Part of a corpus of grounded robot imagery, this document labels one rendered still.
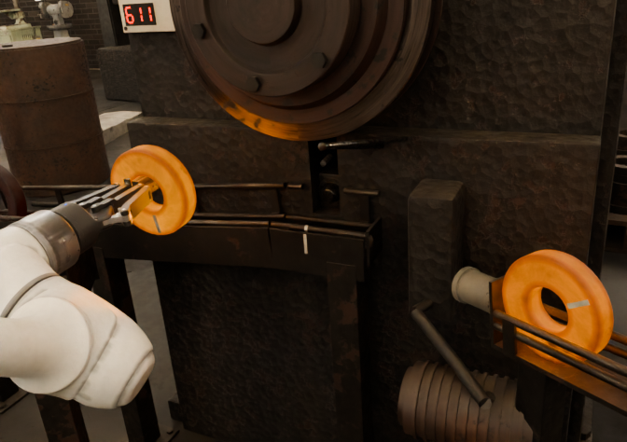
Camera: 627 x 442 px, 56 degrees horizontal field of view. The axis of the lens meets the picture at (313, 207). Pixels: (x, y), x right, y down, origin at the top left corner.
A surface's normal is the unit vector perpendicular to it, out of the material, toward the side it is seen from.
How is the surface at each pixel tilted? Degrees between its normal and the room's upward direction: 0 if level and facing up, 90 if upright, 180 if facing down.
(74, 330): 52
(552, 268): 90
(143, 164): 93
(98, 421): 0
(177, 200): 93
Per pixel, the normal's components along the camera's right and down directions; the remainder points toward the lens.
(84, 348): 0.52, -0.04
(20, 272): 0.33, -0.73
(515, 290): -0.84, 0.25
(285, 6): -0.41, 0.36
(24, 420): -0.07, -0.93
